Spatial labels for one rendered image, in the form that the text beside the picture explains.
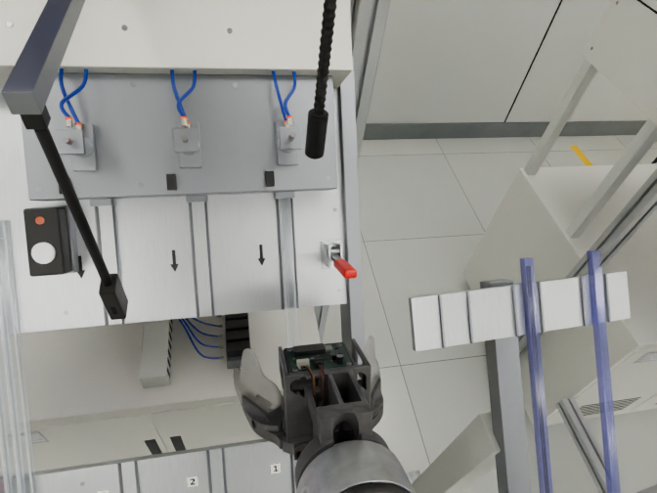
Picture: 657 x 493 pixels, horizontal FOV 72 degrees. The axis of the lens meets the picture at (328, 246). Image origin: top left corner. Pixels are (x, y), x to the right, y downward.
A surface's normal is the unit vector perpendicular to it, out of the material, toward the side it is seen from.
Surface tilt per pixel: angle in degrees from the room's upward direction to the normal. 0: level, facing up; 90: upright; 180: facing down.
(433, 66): 90
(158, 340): 0
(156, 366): 0
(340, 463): 40
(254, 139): 45
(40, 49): 0
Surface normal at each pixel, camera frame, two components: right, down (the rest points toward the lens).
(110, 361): 0.11, -0.65
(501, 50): 0.18, 0.76
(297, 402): 0.20, 0.24
